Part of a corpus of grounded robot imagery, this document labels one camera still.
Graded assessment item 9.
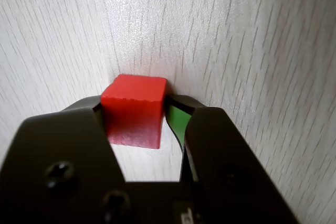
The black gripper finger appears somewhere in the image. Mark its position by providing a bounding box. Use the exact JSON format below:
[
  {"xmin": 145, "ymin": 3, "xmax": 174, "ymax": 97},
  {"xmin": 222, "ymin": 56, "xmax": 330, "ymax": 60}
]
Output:
[{"xmin": 0, "ymin": 96, "xmax": 132, "ymax": 224}]

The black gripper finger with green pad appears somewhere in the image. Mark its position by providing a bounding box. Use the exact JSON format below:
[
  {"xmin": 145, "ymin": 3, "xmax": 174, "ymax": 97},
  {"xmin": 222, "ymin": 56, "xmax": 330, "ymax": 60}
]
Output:
[{"xmin": 164, "ymin": 94, "xmax": 300, "ymax": 224}]

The red cube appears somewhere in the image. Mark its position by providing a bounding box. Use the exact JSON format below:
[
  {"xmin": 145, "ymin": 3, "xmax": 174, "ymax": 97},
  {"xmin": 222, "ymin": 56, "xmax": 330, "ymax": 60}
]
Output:
[{"xmin": 100, "ymin": 74, "xmax": 168, "ymax": 150}]

